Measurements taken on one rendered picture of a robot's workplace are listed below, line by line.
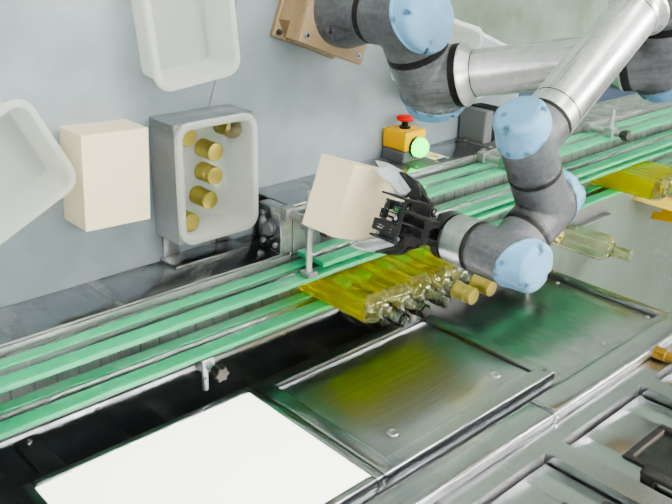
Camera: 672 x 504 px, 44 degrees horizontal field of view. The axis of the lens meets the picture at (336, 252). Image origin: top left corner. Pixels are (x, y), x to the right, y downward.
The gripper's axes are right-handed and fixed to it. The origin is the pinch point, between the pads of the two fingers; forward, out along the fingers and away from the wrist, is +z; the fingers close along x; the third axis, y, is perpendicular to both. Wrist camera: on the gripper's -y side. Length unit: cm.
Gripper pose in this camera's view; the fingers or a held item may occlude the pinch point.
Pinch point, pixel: (366, 203)
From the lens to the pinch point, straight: 137.1
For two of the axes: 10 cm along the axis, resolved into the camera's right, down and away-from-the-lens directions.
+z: -6.8, -3.0, 6.7
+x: -2.8, 9.5, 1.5
